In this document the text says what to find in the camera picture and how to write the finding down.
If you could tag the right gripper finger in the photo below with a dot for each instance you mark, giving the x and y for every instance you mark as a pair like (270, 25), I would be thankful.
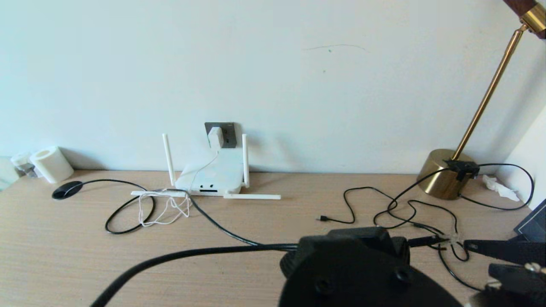
(512, 251)

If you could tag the white power adapter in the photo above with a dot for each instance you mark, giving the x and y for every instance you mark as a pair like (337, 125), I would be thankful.
(215, 137)

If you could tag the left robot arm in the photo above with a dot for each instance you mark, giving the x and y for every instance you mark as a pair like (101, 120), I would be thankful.
(362, 273)

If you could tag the white wifi router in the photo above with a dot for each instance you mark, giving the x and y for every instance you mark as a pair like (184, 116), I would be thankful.
(213, 175)

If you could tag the crumpled white tissue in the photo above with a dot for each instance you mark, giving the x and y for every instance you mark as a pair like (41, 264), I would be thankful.
(497, 186)

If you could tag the brass desk lamp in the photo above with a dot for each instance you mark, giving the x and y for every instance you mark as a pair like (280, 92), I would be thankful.
(439, 175)

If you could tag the black oval desk grommet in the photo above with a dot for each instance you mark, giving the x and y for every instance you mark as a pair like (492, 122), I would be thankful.
(67, 189)

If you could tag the white paper roll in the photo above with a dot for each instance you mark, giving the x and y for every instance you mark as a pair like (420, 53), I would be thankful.
(53, 165)

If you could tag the small clear jar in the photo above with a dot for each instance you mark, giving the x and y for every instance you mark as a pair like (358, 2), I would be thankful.
(23, 164)

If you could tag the translucent plastic object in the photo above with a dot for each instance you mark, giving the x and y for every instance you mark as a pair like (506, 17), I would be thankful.
(6, 172)

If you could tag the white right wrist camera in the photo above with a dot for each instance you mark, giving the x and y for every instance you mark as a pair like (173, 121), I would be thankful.
(520, 279)

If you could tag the grey wall socket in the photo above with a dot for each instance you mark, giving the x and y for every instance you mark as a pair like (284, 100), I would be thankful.
(230, 136)

